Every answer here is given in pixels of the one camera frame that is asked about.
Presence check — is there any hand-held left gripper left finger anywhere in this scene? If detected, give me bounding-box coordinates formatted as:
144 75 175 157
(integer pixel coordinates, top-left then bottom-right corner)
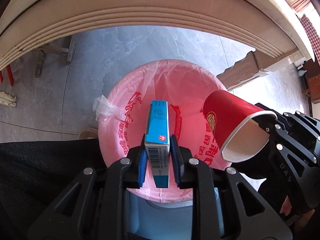
25 134 148 240

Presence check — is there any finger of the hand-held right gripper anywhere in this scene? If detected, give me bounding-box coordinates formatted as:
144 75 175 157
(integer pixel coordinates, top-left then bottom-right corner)
254 102 320 142
251 116 320 209

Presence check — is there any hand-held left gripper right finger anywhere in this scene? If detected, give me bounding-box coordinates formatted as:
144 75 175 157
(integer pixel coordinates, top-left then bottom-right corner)
169 134 293 240

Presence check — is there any blue and white milk carton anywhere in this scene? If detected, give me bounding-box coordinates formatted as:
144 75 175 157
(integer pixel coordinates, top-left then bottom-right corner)
144 100 171 188

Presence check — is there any red paper cup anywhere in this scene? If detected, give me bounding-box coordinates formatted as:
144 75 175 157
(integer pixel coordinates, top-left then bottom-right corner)
202 90 277 163

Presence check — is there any bin with pink bag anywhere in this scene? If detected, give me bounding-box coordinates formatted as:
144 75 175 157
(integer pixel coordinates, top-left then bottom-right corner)
93 59 234 203

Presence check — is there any person's right hand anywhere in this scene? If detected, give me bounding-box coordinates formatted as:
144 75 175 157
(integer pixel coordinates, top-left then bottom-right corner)
281 195 293 215

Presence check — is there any dark wooden cabinet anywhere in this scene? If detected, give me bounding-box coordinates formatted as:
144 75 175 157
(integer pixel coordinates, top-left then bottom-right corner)
297 57 320 117

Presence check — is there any beige plastic stool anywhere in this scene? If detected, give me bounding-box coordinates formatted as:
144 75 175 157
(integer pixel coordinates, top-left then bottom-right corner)
78 127 99 140

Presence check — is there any checked cloth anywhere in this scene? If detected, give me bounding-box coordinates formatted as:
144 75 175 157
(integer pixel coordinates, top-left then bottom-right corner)
291 0 320 64

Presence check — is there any wooden stool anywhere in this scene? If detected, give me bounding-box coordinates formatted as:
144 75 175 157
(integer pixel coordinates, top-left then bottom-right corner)
34 35 77 78

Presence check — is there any white carved furniture foot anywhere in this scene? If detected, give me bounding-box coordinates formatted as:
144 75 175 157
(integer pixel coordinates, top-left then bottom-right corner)
0 91 17 108

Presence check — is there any cream round table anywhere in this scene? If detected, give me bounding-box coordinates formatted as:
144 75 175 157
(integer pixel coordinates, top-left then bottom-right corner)
0 0 318 90

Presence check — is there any red plastic object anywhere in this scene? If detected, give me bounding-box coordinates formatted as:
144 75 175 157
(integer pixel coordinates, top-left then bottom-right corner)
0 64 14 86

